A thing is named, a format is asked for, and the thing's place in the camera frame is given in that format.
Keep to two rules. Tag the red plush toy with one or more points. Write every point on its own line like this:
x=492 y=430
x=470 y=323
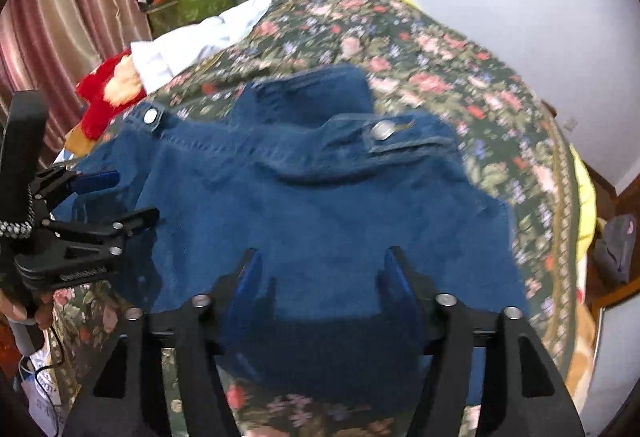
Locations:
x=100 y=87

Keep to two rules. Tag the white wall socket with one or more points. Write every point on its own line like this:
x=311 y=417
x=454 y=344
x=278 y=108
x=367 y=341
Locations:
x=570 y=124

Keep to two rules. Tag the grey bag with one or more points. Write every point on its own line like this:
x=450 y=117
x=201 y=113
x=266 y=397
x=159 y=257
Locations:
x=612 y=252

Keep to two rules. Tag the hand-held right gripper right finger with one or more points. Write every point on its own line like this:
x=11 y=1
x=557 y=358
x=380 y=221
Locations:
x=397 y=279

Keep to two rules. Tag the green floral storage box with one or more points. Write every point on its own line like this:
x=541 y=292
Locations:
x=190 y=9

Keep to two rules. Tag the blue denim jacket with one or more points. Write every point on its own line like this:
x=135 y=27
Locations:
x=300 y=217

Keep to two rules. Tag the white door panel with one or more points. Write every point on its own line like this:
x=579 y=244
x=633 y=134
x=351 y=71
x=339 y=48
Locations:
x=615 y=367

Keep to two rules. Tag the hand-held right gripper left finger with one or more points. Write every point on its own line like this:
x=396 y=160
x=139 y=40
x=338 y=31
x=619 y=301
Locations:
x=251 y=279

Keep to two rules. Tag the white shirt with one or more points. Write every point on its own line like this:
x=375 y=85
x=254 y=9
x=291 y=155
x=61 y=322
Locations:
x=200 y=37

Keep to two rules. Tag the person's left hand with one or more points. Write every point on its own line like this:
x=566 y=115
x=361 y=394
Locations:
x=20 y=309

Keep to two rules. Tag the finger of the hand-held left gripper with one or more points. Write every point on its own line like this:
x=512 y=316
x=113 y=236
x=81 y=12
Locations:
x=100 y=180
x=125 y=223

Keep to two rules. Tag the white printed bag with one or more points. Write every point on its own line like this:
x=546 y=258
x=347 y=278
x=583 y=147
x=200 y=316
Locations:
x=42 y=402

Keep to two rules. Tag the dark floral blanket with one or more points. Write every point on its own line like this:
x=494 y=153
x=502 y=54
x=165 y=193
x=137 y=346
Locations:
x=450 y=82

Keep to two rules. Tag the beige bed sheet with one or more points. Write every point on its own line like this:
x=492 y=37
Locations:
x=582 y=357

